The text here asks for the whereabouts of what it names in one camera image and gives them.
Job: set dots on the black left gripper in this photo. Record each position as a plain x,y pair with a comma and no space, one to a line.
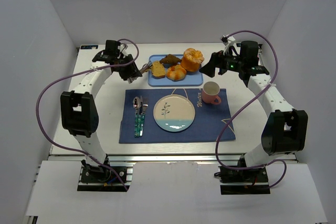
130,69

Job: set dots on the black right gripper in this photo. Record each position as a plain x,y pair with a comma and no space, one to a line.
217,61

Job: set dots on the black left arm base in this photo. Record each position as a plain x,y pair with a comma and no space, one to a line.
97,178

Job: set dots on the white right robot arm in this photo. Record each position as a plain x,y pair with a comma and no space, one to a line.
286,127

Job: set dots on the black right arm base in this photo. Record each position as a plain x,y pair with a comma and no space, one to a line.
243,180

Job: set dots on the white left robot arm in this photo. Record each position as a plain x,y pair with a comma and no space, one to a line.
79,113

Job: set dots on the tall orange muffin bread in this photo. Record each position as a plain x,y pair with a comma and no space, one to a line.
192,59

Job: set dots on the blue tray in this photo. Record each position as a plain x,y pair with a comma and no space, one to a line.
191,79

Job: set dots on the pink mug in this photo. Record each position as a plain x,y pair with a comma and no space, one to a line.
210,92

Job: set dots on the round orange glazed bun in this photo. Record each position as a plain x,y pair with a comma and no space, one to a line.
176,72

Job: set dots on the dark brown croissant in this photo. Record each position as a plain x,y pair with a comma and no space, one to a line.
170,60

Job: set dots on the dark blue placemat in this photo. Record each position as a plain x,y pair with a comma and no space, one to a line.
209,118

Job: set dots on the round pink blue plate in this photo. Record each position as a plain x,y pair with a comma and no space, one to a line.
174,113

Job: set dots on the blue label sticker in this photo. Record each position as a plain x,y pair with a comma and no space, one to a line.
88,47

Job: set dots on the spoon with teal handle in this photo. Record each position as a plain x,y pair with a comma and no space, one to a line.
136,106

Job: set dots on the fork with teal handle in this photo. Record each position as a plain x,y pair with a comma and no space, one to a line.
145,106

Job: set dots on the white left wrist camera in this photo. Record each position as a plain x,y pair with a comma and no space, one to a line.
123,48

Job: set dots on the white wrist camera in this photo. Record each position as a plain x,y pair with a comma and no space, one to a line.
123,48
228,41

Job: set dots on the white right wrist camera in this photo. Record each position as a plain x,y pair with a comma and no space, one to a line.
228,41

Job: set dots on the knife with teal handle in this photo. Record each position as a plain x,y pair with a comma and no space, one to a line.
139,115

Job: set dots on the aluminium table frame rail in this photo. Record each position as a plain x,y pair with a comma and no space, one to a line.
174,152

